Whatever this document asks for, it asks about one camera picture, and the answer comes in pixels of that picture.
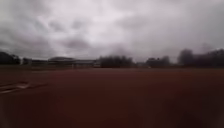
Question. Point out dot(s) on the dark hedge clump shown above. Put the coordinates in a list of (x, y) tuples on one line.
[(115, 62)]

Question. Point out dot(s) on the red dirt ground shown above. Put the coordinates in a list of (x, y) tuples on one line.
[(113, 100)]

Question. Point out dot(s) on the low long building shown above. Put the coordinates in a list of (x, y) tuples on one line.
[(66, 62)]

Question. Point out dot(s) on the row of trees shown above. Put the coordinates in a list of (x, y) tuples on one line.
[(200, 58)]

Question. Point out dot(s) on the row of pale flat stones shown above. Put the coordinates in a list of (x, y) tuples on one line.
[(15, 87)]

